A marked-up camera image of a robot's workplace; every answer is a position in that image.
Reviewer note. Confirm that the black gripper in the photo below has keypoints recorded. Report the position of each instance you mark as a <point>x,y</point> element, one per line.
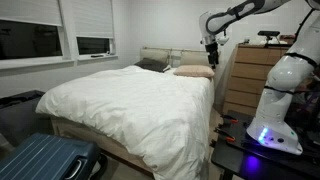
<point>212,51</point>

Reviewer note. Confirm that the white quilted duvet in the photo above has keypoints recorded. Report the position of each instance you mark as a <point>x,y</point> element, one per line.
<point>133,103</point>

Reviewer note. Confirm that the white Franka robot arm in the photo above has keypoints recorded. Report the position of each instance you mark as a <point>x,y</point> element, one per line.
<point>286,73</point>

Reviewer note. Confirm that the pink ribbed pillow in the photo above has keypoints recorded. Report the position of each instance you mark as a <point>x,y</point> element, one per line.
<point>194,71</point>

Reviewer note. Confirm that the wooden chest of drawers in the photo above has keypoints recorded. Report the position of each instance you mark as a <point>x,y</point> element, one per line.
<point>246,80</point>

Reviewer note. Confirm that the beige cushioned headboard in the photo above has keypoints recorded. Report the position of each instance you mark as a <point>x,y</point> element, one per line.
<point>156,54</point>

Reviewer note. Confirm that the dark grey pillow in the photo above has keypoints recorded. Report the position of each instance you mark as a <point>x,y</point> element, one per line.
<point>151,64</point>

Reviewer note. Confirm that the black robot table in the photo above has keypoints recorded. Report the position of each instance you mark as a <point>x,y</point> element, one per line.
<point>266,163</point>

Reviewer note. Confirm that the black remote control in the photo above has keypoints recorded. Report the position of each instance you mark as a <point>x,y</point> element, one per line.
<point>97,55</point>

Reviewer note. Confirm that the small dark window pane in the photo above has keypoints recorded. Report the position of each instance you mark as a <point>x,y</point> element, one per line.
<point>93,45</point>

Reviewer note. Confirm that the small white window blind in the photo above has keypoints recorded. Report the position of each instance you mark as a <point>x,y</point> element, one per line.
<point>93,18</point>

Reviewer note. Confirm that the large dark window pane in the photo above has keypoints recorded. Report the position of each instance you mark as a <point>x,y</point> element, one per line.
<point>30,41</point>

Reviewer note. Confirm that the large white window blind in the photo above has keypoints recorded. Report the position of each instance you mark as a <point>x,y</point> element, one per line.
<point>30,10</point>

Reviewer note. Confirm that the blue hard-shell suitcase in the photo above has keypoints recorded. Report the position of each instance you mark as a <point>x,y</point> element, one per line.
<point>43,156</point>

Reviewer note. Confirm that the dark grey open suitcase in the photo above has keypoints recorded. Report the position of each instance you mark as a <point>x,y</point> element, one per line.
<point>18,115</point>

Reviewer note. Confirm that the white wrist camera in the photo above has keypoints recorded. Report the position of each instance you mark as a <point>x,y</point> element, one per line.
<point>222,40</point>

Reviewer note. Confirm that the black camera on stand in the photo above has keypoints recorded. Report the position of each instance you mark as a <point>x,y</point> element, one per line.
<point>268,33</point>

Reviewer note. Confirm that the light wooden bed frame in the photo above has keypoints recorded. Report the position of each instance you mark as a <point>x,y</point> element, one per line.
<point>100,141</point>

